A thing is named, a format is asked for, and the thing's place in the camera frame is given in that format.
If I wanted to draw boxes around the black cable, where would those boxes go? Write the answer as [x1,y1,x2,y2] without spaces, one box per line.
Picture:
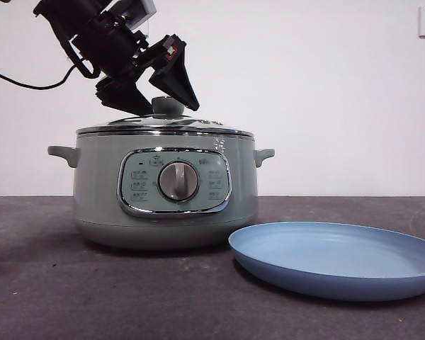
[0,35,96,90]

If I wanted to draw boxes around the blue round plate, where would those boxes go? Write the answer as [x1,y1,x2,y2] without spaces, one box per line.
[228,221,425,302]

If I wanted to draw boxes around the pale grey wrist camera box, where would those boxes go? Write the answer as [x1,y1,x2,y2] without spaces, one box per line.
[125,0,156,31]

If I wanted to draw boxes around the glass lid with green knob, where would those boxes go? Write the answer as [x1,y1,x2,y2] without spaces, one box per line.
[76,96,253,137]

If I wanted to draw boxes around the green electric steamer pot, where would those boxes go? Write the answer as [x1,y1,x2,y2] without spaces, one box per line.
[47,132,276,252]

